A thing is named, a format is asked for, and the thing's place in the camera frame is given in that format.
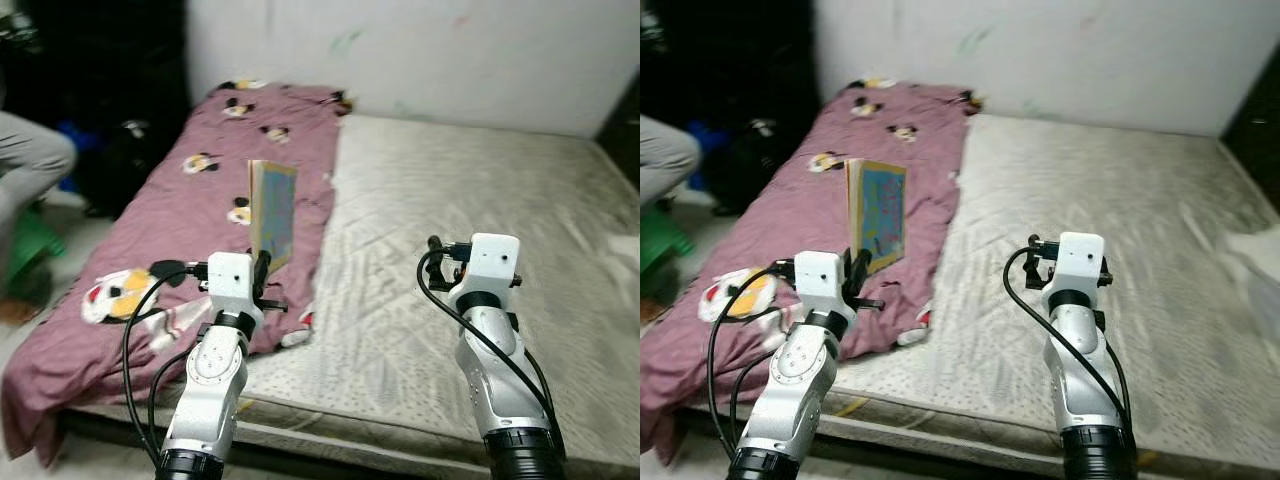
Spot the colourful yellow-edged picture book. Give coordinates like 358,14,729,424
247,158,300,278
845,157,910,278

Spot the purple cartoon print blanket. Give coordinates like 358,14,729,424
640,78,988,468
0,80,353,468

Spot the white quilted mattress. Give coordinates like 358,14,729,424
685,110,1280,479
70,113,641,479

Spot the black bag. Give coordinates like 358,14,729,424
82,118,169,218
722,117,803,218

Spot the green plastic stool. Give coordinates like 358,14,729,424
0,200,68,298
640,203,698,301

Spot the black tufted headboard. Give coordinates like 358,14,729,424
1218,68,1280,188
595,75,641,186

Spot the white pillow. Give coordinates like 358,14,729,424
1215,222,1280,336

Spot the person's grey trouser leg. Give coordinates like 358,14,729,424
0,108,79,256
640,113,703,208

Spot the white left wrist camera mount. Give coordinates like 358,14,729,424
205,252,264,328
790,252,861,328

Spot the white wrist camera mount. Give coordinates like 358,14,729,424
205,252,264,328
790,252,861,328
447,232,522,313
1043,231,1111,309

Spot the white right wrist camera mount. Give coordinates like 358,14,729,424
1043,231,1111,309
447,232,522,313

